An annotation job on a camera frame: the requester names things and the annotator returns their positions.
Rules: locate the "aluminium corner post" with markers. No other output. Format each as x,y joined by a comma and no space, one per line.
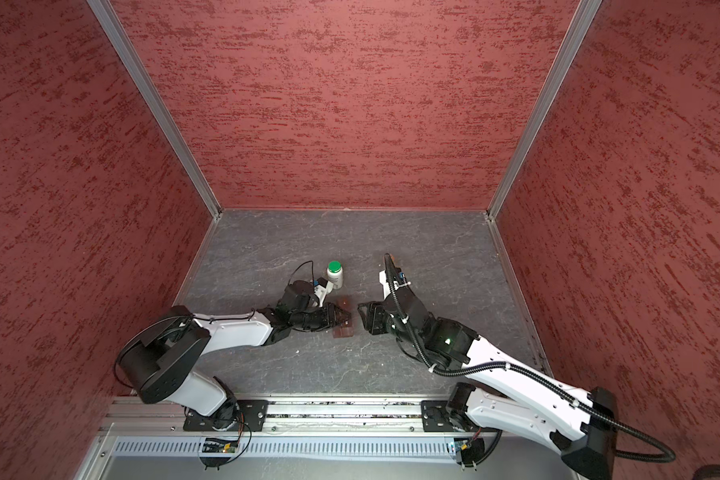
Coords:
578,28
115,32

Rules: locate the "controller board with wires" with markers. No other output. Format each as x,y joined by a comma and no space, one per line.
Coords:
472,452
219,446

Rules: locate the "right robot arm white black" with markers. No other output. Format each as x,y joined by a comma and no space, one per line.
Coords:
499,392

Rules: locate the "aluminium front rail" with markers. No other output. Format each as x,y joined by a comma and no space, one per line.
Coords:
359,415

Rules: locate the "left aluminium corner post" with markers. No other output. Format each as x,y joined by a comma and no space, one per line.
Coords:
115,32

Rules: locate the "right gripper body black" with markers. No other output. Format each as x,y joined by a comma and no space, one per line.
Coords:
383,322

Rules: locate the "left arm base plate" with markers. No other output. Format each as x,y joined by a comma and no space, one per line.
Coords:
246,415

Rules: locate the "white slotted cable duct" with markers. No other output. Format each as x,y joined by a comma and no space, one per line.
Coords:
408,449

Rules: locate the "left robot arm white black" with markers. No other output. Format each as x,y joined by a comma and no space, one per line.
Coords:
159,363

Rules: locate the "white pill bottle green cap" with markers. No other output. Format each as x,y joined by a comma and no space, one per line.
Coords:
335,273

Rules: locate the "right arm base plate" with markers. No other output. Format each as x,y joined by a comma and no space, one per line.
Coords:
448,416

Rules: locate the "brown weekly pill organizer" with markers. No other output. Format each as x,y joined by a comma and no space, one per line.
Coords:
346,302

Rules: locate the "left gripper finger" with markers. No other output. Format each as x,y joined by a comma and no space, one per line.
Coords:
342,326
340,312

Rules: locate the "right aluminium corner post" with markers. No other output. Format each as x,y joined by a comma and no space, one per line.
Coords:
578,28

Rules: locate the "left controller board with wires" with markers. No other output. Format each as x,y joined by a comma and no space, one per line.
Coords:
219,446

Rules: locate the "right controller board with wires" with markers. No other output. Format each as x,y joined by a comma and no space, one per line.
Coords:
472,452

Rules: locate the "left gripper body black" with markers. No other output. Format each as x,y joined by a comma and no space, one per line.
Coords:
314,317

